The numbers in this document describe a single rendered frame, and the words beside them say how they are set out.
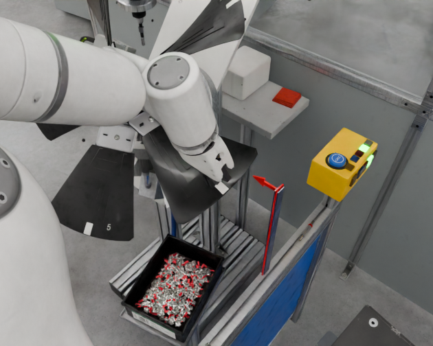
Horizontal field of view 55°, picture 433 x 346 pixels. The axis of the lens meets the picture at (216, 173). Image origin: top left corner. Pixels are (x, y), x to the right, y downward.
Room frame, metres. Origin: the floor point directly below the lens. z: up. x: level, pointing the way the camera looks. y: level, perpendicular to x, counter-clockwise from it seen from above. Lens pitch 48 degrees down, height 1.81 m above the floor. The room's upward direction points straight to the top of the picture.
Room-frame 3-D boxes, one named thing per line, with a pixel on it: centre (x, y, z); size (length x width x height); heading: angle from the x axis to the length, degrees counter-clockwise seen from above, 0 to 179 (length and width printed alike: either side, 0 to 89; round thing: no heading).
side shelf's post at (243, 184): (1.23, -0.12, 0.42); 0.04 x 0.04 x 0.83; 50
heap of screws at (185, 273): (0.48, 0.10, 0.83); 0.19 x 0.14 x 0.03; 154
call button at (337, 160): (0.70, -0.29, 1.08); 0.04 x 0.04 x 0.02
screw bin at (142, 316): (0.48, 0.10, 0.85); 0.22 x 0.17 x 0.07; 154
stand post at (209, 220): (1.08, 0.03, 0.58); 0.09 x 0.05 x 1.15; 50
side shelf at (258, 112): (1.23, -0.12, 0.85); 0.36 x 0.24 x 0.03; 50
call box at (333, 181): (0.73, -0.32, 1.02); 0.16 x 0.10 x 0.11; 140
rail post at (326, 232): (0.76, -0.34, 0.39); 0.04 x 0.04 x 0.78; 50
